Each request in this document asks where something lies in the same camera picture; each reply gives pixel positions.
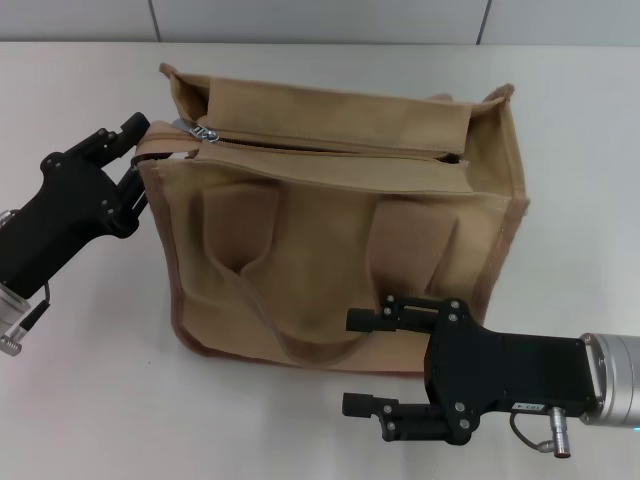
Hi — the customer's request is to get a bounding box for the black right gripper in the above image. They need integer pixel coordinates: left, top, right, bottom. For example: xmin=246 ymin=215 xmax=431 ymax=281
xmin=341 ymin=294 xmax=599 ymax=446

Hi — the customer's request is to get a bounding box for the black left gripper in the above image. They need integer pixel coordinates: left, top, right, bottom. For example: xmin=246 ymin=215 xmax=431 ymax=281
xmin=0 ymin=113 xmax=151 ymax=297

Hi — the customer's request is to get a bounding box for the khaki fabric food bag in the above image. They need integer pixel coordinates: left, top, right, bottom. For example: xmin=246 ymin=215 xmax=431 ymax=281
xmin=130 ymin=62 xmax=531 ymax=376

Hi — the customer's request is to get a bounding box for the left gripper cable with connectors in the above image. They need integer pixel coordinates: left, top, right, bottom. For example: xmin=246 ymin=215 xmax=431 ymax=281
xmin=0 ymin=208 xmax=52 ymax=357

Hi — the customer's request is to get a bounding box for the gripper cable with connectors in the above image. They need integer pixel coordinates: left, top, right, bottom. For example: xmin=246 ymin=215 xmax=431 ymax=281
xmin=0 ymin=208 xmax=52 ymax=357
xmin=508 ymin=405 xmax=571 ymax=461

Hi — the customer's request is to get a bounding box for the right gripper cable with connectors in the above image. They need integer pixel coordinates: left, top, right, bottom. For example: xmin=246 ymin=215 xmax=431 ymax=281
xmin=508 ymin=405 xmax=571 ymax=461

